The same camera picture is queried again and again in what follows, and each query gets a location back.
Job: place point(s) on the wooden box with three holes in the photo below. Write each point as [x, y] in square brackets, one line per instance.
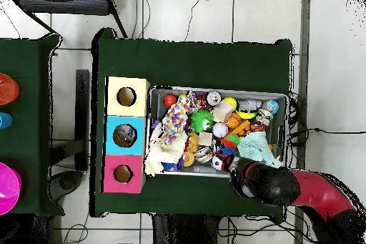
[114, 106]

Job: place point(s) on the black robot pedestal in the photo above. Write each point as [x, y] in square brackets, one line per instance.
[183, 231]

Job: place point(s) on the mint green fuzzy cloth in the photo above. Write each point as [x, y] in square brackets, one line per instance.
[251, 146]

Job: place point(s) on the magenta plastic bowl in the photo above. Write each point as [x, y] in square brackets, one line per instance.
[8, 189]

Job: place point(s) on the dark green table cloth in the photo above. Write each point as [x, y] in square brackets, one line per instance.
[186, 63]

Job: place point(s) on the small orange basketball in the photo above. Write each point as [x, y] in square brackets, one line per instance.
[233, 120]

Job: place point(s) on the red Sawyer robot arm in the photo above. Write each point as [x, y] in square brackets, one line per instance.
[314, 189]

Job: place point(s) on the small soccer ball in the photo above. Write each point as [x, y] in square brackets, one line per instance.
[216, 163]

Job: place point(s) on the crushed bottle with blue label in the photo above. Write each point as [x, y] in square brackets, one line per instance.
[131, 133]

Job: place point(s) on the long polka dot cloth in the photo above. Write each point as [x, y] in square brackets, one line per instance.
[177, 118]

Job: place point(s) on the green side table cloth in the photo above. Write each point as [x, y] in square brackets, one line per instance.
[31, 60]

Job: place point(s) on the silver topped drink can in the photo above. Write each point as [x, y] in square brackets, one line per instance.
[214, 98]

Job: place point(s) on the plain wooden block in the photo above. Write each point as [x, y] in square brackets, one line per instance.
[223, 111]

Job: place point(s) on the orange ball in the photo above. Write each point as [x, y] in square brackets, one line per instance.
[169, 100]

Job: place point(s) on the blue plastic cup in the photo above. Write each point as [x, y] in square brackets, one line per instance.
[5, 121]

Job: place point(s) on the yellow ball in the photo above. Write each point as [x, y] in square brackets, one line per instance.
[230, 102]

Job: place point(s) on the cream knitted cloth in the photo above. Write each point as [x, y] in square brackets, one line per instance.
[168, 152]

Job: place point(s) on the dark office chair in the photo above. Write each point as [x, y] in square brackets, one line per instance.
[65, 3]

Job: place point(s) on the shallow mesh bin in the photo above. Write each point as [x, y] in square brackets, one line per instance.
[155, 96]

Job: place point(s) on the orange ribbed plastic cup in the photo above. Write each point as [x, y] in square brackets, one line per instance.
[8, 89]

